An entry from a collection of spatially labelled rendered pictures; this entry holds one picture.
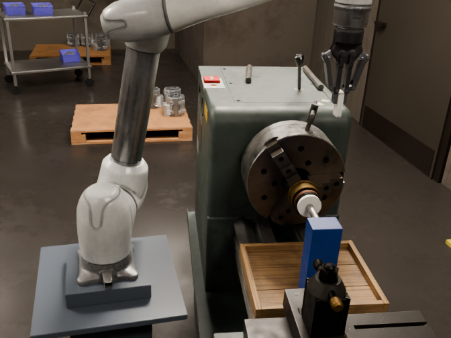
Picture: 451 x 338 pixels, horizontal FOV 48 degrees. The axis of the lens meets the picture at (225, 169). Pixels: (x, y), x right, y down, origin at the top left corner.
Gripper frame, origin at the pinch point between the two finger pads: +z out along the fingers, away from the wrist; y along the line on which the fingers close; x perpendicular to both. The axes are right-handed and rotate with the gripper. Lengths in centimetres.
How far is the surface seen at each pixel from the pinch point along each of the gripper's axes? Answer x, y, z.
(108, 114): 337, -97, 124
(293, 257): -2.3, -7.9, 48.5
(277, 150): 8.8, -13.4, 17.6
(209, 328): 6, -32, 83
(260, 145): 14.2, -17.4, 18.2
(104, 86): 470, -114, 137
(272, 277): -11, -16, 48
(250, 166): 10.7, -20.7, 23.7
